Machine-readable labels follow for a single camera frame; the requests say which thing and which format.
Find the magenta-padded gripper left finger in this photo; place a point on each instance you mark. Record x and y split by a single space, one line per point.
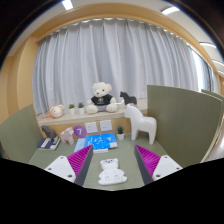
59 166

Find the wooden window ledge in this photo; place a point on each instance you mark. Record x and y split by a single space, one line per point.
76 117

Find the dark grey horse figure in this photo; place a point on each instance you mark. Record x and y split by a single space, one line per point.
49 132

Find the light grey curtain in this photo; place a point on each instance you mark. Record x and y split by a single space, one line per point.
116 56

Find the white teddy bear plush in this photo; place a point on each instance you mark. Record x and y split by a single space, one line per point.
101 90

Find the large white horse figure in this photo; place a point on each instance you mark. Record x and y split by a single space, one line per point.
143 125

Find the ceiling lights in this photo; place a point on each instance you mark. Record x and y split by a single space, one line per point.
67 4

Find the white bear-shaped power strip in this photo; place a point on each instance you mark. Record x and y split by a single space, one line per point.
111 175

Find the pink horse figure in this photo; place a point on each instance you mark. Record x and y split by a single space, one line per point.
67 136

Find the black horse figure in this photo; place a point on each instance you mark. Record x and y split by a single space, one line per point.
128 99

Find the round purple sign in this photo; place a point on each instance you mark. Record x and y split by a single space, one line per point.
80 131

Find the green desk partition panel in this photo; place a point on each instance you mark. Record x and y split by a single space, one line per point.
183 123
18 136
215 95

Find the dark book stack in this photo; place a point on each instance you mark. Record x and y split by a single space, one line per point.
48 144

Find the white wall socket plate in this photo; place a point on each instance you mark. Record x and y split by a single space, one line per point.
91 127
106 125

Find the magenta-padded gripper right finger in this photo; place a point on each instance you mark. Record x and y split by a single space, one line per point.
166 166

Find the small potted plant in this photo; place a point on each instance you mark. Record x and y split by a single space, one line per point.
81 110
71 110
120 135

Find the round orange-white plush toy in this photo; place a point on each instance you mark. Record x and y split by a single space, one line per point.
56 111

